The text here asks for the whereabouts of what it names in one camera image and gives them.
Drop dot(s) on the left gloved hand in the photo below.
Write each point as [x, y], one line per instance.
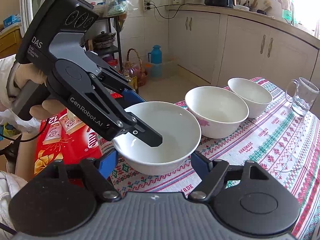
[14, 76]

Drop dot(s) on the wicker basket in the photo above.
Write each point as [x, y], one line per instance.
[142, 74]

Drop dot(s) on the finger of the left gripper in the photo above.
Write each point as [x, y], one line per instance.
[130, 98]
[144, 132]

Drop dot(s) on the black metal shelf rack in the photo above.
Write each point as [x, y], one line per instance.
[103, 38]

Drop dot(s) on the cream kitchen cabinets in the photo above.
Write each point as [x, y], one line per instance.
[215, 44]

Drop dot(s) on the wall power strip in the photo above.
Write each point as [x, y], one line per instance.
[146, 4]

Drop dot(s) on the cooking oil bottle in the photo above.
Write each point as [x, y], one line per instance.
[130, 73]

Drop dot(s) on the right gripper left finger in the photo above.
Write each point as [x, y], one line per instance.
[96, 173]

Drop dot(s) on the blue thermos jug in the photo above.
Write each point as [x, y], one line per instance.
[155, 56]

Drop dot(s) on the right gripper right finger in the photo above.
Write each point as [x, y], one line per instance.
[212, 175]

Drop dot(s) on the clear glass mug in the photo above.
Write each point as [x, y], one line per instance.
[304, 97]

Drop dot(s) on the patterned embroidered tablecloth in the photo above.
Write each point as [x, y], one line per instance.
[284, 144]

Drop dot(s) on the white ceramic bowl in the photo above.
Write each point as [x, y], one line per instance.
[172, 135]
[218, 111]
[255, 95]

